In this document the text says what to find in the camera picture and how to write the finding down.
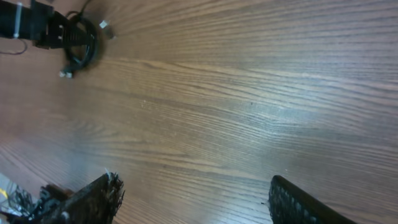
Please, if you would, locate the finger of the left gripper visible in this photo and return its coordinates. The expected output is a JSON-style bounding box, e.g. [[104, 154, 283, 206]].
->
[[61, 15, 95, 48]]

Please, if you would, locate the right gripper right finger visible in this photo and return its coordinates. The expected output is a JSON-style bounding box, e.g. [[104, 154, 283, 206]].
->
[[268, 175, 355, 224]]

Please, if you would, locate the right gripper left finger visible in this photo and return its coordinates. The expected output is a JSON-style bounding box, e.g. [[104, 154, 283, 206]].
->
[[19, 172, 125, 224]]

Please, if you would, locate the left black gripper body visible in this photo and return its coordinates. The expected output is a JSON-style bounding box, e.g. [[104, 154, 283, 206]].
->
[[30, 0, 67, 49]]

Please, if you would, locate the black USB cable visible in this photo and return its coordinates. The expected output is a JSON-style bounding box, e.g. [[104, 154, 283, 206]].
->
[[58, 0, 118, 79]]

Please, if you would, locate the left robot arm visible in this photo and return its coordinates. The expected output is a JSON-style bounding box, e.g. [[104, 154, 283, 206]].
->
[[1, 1, 94, 49]]

